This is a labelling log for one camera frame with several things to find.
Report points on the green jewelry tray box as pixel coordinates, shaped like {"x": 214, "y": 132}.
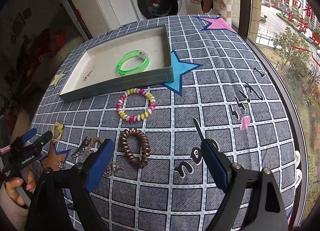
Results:
{"x": 95, "y": 72}

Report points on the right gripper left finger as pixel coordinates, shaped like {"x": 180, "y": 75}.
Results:
{"x": 96, "y": 164}

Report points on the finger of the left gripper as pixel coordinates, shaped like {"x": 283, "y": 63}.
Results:
{"x": 43, "y": 140}
{"x": 27, "y": 136}

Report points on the silver metal hair clip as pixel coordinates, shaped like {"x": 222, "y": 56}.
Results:
{"x": 81, "y": 149}

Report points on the person left hand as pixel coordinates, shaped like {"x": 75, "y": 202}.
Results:
{"x": 11, "y": 187}

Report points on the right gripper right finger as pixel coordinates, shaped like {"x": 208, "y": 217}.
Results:
{"x": 217, "y": 163}

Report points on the green transparent bangle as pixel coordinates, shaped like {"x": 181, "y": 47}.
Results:
{"x": 133, "y": 62}

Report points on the grey checkered tablecloth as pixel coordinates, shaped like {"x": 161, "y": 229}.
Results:
{"x": 222, "y": 84}

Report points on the pink crystal brooch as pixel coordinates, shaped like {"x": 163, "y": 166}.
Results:
{"x": 111, "y": 169}

